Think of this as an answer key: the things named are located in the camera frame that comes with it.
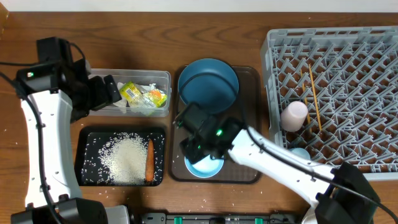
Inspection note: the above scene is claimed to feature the wooden chopstick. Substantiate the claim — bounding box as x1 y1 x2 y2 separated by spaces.
300 69 312 133
308 64 322 132

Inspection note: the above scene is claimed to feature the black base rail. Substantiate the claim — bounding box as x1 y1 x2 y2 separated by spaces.
134 212 302 224

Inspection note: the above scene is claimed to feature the clear plastic waste bin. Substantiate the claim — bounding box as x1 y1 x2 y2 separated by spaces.
89 68 172 117

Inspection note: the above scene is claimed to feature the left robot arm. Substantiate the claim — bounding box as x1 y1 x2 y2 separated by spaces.
11 37 130 223

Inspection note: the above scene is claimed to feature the grey dishwasher rack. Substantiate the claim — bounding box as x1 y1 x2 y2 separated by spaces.
261 26 397 181

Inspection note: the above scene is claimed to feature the dark blue plate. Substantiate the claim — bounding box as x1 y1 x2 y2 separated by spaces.
178 58 239 114

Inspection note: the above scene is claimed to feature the black plastic tray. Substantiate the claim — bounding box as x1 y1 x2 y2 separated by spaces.
73 126 166 187

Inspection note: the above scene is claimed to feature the light blue bowl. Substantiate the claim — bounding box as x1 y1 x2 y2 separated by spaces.
184 156 224 179

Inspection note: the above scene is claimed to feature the pink plastic cup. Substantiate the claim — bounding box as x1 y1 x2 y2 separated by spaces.
280 101 308 132

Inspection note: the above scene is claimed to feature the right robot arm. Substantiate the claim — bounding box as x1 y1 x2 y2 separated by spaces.
175 116 380 223

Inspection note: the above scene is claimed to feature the brown plastic serving tray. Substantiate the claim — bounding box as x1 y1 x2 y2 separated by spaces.
169 67 261 184

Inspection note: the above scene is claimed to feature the green yellow snack wrapper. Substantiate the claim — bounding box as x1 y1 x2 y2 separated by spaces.
119 82 167 116

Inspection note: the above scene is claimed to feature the light blue plastic cup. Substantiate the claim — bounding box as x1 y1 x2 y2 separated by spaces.
289 147 311 160

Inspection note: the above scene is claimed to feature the orange carrot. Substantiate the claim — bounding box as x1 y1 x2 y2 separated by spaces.
145 139 155 182

